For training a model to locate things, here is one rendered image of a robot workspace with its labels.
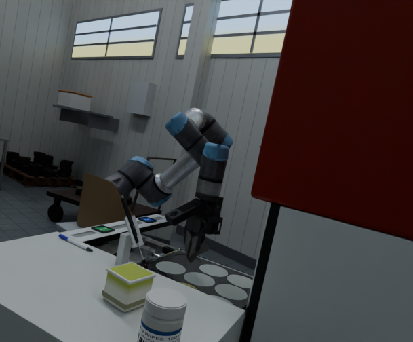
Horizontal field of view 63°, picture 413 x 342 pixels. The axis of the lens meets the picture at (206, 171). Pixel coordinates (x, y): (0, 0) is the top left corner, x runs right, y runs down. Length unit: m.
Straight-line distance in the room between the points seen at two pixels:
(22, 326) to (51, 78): 7.47
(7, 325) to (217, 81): 4.12
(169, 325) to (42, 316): 0.24
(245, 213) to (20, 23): 5.75
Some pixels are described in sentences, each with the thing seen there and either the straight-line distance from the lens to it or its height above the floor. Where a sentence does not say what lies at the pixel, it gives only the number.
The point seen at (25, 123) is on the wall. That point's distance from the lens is 7.88.
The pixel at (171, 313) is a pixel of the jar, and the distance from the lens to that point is 0.58.
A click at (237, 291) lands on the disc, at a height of 0.90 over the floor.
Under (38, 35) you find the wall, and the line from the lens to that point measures 8.00.
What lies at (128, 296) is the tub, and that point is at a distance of 0.72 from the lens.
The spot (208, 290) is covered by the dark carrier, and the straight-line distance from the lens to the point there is 1.05.
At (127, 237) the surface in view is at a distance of 0.91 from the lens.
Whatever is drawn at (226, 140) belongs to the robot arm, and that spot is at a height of 1.35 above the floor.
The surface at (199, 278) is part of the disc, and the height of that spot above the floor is 0.90.
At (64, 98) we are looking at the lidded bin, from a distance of 6.43.
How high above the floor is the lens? 1.33
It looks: 5 degrees down
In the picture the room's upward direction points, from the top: 11 degrees clockwise
